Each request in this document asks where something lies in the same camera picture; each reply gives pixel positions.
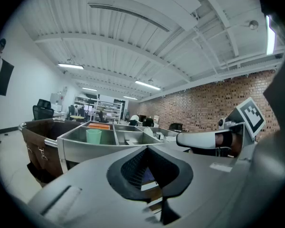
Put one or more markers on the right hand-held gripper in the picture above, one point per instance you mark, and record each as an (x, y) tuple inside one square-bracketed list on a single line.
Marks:
[(251, 117)]

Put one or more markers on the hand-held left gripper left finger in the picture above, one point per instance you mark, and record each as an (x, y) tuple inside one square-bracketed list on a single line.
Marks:
[(90, 193)]

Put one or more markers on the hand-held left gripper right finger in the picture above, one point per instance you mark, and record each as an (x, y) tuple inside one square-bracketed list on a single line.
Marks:
[(204, 186)]

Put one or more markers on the small white bottle box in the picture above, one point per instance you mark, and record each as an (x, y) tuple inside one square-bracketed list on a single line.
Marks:
[(159, 135)]

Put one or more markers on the stainless steel service cart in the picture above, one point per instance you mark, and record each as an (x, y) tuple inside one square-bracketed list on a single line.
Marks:
[(90, 151)]

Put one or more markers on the pale paper bag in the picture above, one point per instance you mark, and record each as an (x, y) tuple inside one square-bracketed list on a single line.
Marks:
[(148, 131)]

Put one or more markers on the green hexagonal cup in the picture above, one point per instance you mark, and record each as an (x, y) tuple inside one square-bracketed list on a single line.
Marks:
[(93, 136)]

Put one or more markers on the orange box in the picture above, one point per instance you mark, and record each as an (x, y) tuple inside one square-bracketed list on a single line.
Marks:
[(98, 126)]

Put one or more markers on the brown bin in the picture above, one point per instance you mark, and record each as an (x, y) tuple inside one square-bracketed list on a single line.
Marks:
[(38, 148)]

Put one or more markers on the black office chair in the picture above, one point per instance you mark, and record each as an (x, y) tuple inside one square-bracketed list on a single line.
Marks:
[(178, 126), (148, 122), (43, 111)]

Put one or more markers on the round wooden side table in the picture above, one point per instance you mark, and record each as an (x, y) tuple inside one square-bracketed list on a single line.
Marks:
[(76, 116)]

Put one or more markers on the white ceiling tube light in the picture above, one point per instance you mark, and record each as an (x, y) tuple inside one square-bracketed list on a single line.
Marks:
[(89, 89), (270, 34), (130, 97), (70, 66), (147, 85)]

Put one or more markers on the white desk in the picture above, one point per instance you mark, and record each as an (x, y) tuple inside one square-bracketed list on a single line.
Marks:
[(59, 114)]

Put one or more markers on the white storage shelf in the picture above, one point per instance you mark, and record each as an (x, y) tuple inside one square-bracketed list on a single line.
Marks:
[(109, 109), (84, 102)]

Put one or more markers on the grey whiteboard panel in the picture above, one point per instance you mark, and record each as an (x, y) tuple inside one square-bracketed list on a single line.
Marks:
[(54, 98)]

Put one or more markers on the round ceiling sensor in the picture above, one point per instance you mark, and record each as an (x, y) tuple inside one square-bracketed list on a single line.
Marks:
[(253, 24)]

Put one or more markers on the white wall poster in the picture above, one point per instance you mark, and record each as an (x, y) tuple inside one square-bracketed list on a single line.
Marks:
[(64, 95)]

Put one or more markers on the black wall panel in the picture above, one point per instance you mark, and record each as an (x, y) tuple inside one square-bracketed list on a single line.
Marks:
[(3, 79)]

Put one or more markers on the white ceiling air duct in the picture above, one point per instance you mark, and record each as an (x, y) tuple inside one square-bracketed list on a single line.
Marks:
[(142, 8)]

